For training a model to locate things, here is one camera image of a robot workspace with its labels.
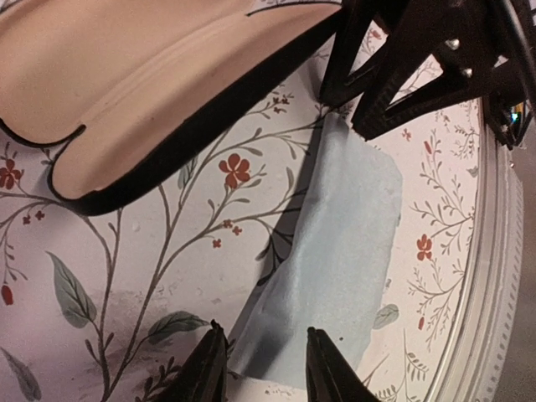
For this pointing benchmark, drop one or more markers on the front aluminium rail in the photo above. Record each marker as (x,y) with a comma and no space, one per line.
(476,349)

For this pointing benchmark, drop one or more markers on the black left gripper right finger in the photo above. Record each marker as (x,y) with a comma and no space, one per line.
(329,376)

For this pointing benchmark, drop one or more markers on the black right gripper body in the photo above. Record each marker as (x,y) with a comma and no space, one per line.
(509,107)

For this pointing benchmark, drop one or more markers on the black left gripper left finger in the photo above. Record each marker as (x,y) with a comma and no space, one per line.
(203,377)

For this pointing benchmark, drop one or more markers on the light blue cloth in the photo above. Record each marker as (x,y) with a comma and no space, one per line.
(334,276)

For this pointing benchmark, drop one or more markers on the black glasses case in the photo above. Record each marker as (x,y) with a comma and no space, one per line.
(131,91)

